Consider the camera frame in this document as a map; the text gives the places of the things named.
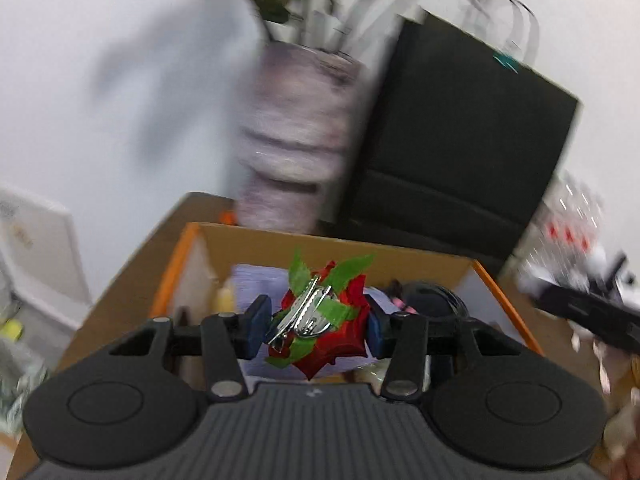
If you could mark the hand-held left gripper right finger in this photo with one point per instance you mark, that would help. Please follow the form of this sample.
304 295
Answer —
376 330

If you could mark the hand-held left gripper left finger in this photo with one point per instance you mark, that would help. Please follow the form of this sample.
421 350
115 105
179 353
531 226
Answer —
257 325

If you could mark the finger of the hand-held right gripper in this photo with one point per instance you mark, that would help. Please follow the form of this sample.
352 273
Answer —
560 305

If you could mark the red flower hair clip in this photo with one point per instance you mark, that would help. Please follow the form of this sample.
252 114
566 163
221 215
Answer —
350 330

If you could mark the white yellow plush hamster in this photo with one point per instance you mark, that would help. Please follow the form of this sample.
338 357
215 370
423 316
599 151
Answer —
225 296

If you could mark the red cardboard box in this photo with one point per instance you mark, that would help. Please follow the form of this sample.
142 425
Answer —
400 260

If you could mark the wooden desktop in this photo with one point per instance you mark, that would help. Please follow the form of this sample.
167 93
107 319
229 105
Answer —
120 290

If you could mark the clear plastic packet red dots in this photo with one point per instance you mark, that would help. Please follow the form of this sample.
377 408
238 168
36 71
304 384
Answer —
586 237

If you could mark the clear water bottle red label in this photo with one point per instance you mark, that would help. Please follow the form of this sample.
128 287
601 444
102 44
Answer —
569 230
552 225

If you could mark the purple ceramic vase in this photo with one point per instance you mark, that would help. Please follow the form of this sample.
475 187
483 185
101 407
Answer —
295 150

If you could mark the black paper bag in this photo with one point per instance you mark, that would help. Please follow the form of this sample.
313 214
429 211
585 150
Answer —
450 135

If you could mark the white box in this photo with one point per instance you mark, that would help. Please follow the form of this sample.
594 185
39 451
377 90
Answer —
40 240

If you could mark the green binder clip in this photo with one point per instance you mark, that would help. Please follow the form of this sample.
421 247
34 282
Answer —
506 61

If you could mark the dried flowers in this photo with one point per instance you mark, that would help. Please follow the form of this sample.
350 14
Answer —
275 7

